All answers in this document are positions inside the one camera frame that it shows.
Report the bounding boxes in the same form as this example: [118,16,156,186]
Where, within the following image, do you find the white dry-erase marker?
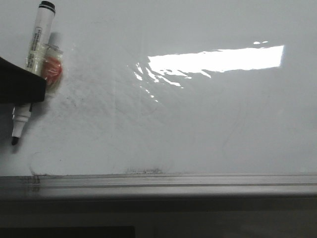
[11,0,55,145]

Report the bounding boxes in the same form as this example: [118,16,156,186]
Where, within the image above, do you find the white whiteboard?
[0,0,317,200]

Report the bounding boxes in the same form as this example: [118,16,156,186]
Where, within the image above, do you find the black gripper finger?
[0,58,47,104]

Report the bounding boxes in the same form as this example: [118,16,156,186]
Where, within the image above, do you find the red ball taped to marker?
[41,44,63,95]

